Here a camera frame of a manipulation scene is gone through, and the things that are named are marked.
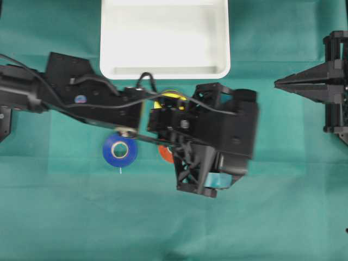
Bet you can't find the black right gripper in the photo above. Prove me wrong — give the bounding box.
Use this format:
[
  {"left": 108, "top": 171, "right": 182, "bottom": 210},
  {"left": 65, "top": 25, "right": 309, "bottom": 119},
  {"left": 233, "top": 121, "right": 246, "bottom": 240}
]
[{"left": 274, "top": 30, "right": 347, "bottom": 144}]

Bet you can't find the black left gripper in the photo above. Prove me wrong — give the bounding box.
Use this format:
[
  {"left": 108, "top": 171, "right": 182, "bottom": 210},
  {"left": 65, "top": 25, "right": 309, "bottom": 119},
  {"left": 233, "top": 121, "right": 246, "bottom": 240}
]
[{"left": 147, "top": 83, "right": 259, "bottom": 198}]

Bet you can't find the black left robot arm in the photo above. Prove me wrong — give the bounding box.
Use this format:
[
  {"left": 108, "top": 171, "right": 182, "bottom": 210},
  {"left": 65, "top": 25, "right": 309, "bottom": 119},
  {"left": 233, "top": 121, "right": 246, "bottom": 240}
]
[{"left": 1, "top": 52, "right": 259, "bottom": 198}]

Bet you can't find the white plastic tray case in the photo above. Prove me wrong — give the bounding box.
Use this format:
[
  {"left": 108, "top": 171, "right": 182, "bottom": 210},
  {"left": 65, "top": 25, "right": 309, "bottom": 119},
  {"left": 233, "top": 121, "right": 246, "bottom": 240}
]
[{"left": 100, "top": 1, "right": 231, "bottom": 80}]

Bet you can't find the blue tape roll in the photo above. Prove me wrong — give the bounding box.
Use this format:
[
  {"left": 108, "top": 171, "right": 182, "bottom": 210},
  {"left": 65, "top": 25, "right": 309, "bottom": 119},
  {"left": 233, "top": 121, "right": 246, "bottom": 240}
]
[{"left": 102, "top": 134, "right": 138, "bottom": 168}]

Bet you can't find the red tape roll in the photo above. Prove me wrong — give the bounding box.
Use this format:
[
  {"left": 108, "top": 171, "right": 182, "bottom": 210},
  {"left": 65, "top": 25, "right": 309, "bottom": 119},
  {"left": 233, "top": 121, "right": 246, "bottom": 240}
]
[{"left": 158, "top": 145, "right": 174, "bottom": 164}]

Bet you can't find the yellow tape roll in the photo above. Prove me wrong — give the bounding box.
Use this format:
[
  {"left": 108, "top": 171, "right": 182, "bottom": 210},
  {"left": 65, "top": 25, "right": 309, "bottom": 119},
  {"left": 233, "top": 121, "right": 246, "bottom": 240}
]
[{"left": 153, "top": 89, "right": 187, "bottom": 110}]

